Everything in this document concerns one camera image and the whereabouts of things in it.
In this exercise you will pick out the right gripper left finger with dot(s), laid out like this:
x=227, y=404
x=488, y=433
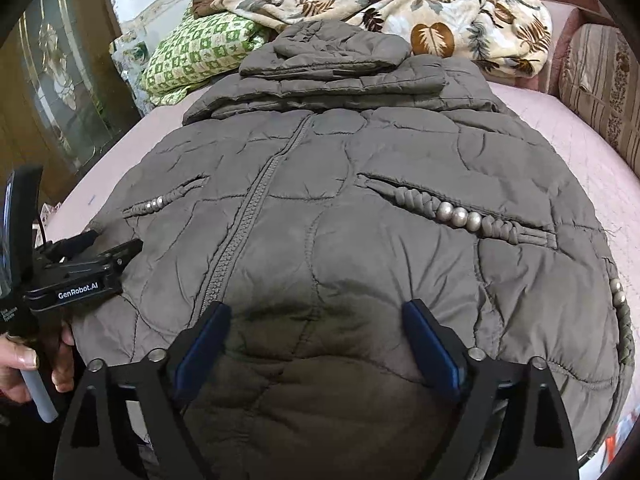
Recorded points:
x=97, y=440

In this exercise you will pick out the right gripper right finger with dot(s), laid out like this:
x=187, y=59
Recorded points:
x=534, y=440

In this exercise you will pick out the grey quilted hooded coat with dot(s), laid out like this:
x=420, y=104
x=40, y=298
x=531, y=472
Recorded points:
x=370, y=239

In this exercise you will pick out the wooden stained glass door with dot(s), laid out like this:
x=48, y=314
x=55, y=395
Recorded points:
x=63, y=103

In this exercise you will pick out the pink quilted mattress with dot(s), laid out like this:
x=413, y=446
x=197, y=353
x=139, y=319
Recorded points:
x=575, y=135

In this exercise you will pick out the green white patterned pillow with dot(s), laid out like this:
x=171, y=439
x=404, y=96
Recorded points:
x=196, y=51

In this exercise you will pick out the brown knitted garment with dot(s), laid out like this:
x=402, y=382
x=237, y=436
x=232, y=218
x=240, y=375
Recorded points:
x=200, y=8

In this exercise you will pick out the leaf pattern cream blanket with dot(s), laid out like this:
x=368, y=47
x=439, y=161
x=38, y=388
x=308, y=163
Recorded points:
x=505, y=38

